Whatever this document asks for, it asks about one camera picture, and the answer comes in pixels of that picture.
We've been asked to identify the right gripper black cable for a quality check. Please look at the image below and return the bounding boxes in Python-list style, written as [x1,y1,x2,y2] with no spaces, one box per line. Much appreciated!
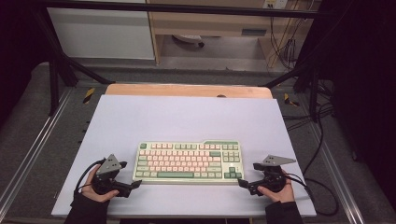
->
[283,172,339,217]

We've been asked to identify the wooden table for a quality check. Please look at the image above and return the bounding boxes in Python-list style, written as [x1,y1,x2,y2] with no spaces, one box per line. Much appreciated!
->
[105,82,274,100]

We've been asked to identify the white power strip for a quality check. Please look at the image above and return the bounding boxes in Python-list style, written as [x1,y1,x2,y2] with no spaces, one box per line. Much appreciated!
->
[262,0,290,10]

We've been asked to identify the person's left hand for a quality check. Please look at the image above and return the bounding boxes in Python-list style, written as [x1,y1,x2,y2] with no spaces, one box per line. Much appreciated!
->
[81,165,120,203]

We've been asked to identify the yellow and black tape strip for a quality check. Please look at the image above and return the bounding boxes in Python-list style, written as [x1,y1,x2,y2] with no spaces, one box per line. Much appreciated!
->
[283,92,301,107]
[82,87,95,105]

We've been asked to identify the black metal frame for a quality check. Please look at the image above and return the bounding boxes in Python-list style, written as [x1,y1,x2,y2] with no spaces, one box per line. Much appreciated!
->
[29,0,331,123]

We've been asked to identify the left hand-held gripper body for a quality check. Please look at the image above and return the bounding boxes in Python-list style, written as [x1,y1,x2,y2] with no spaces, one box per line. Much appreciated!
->
[92,153,125,197]

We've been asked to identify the black floor cables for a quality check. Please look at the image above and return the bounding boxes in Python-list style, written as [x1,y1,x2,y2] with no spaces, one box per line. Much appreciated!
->
[282,78,335,176]

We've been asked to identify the metal floor rail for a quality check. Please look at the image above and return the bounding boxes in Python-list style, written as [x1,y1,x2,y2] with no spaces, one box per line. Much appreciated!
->
[0,89,73,213]
[298,104,366,224]

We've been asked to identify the green and cream keyboard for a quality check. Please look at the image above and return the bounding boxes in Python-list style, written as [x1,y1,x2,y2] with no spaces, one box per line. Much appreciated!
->
[133,140,246,185]

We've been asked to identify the white chair base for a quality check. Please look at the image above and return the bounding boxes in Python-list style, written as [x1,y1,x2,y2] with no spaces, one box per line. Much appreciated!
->
[172,34,205,49]

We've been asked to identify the white cabinet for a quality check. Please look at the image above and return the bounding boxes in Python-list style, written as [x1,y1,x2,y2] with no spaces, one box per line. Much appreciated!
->
[47,7,156,61]

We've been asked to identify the bundle of hanging cables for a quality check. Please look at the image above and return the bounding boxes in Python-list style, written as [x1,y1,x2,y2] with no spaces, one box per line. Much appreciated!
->
[269,8,302,71]

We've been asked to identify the person's right hand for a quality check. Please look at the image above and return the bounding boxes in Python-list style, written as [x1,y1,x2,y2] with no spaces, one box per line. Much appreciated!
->
[257,170,296,204]

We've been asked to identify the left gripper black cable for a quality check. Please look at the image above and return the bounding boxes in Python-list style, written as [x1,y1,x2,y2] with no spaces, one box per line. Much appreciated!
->
[74,158,106,195]

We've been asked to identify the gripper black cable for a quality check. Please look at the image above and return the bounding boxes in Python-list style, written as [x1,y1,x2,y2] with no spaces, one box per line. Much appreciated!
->
[283,172,339,217]
[74,158,106,195]

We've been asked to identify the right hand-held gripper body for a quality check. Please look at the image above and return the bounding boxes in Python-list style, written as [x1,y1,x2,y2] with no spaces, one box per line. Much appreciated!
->
[253,154,297,194]

